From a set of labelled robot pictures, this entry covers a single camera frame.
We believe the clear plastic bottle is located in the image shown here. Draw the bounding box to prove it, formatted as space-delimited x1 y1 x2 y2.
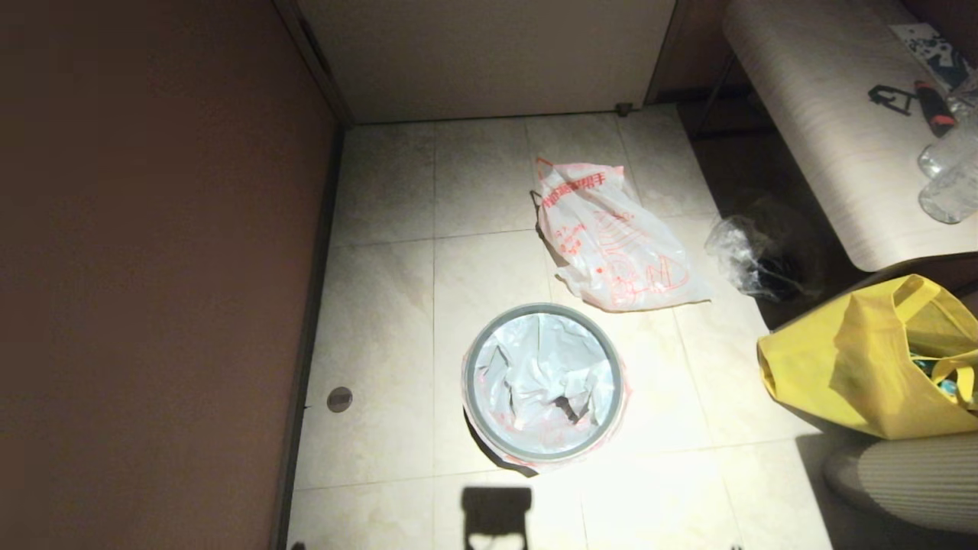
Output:
917 115 978 180
917 157 978 225

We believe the yellow fabric tote bag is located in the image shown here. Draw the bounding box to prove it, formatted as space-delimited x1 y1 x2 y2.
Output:
756 274 978 442

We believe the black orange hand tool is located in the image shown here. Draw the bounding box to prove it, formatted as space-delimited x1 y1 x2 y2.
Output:
915 80 957 139

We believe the black metal clip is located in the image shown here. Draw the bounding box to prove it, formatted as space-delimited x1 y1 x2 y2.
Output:
866 86 918 118

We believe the white door panel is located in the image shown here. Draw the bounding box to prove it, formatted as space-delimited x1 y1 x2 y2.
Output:
294 0 679 125

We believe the crumpled clear plastic bag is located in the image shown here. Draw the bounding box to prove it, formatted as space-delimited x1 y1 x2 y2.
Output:
704 215 811 303

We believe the white red-printed trash bag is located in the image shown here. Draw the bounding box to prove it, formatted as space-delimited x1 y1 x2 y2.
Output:
529 157 713 312

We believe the beige ribbed stool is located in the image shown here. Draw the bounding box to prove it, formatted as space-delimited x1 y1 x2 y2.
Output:
824 432 978 535

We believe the grey bin rim ring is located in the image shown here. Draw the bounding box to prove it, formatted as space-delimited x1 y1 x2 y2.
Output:
462 302 625 464

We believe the blue white printed paper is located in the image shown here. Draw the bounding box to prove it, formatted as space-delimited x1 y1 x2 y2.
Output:
889 23 975 94

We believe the teal packaged item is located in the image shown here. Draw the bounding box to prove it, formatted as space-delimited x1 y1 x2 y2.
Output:
908 353 960 402

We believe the white plastic bag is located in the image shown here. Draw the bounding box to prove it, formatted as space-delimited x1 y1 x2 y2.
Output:
461 312 631 473

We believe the black round trash bin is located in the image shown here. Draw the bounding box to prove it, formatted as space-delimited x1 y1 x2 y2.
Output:
468 416 539 478

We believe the beige wood-grain table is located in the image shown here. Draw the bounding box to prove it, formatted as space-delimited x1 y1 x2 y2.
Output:
722 0 978 273

